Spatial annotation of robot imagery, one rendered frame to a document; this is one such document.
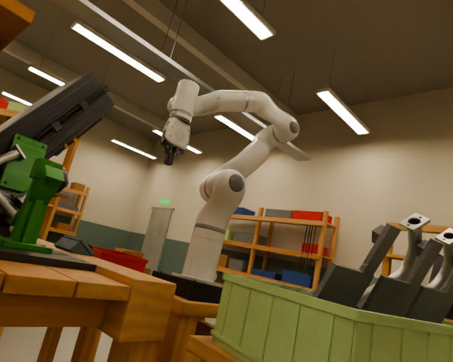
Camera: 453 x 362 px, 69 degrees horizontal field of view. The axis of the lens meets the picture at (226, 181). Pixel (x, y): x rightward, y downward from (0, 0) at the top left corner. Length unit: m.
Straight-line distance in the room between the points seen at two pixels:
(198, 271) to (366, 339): 0.69
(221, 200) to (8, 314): 0.70
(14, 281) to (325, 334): 0.58
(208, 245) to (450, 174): 5.41
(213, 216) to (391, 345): 0.73
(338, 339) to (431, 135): 6.10
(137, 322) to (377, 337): 0.55
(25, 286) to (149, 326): 0.33
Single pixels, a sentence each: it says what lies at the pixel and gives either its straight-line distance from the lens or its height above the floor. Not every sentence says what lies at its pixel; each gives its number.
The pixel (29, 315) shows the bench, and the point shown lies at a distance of 0.89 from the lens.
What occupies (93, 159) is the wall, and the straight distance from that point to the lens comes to 11.32.
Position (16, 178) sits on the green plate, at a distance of 1.39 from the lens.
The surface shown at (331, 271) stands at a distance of 0.70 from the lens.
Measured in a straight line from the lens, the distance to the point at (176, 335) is 1.06.
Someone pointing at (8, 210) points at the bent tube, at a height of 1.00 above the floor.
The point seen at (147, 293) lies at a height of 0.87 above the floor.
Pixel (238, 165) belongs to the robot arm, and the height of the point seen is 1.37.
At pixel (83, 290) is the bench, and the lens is 0.83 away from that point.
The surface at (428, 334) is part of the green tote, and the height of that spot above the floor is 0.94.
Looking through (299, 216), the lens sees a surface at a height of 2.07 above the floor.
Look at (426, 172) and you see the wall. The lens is 6.38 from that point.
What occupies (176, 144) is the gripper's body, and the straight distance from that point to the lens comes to 1.23.
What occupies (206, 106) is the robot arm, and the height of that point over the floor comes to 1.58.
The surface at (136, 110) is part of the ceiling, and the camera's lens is 9.81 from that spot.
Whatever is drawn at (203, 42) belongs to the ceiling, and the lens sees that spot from 6.25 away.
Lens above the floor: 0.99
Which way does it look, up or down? 13 degrees up
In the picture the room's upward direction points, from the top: 13 degrees clockwise
